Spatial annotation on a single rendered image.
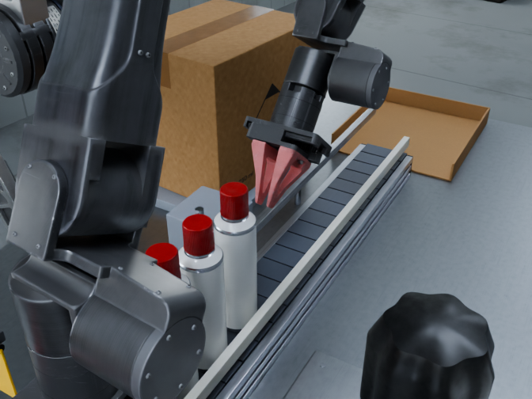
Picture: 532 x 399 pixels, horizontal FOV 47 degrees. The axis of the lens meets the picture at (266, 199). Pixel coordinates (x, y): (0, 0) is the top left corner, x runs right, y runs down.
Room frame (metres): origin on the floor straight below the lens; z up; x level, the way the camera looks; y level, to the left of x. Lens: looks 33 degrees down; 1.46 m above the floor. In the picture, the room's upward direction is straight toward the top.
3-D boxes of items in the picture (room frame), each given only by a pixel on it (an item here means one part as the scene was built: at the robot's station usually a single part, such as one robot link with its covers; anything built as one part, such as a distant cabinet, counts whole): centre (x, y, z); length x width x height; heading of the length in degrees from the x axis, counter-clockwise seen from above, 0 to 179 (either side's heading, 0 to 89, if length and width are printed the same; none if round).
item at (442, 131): (1.23, -0.33, 0.85); 0.30 x 0.26 x 0.04; 150
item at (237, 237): (0.60, 0.04, 0.98); 0.05 x 0.05 x 0.20
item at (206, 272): (0.53, 0.07, 0.98); 0.05 x 0.05 x 0.20
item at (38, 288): (0.30, 0.13, 1.19); 0.07 x 0.06 x 0.07; 56
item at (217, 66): (1.09, 0.09, 0.99); 0.30 x 0.24 x 0.27; 145
